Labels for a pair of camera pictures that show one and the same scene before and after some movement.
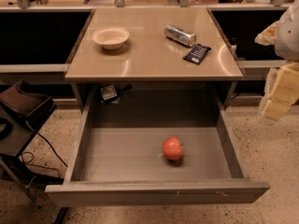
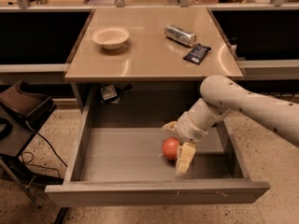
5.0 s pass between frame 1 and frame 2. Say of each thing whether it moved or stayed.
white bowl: stayed
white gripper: moved
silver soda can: stayed
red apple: stayed
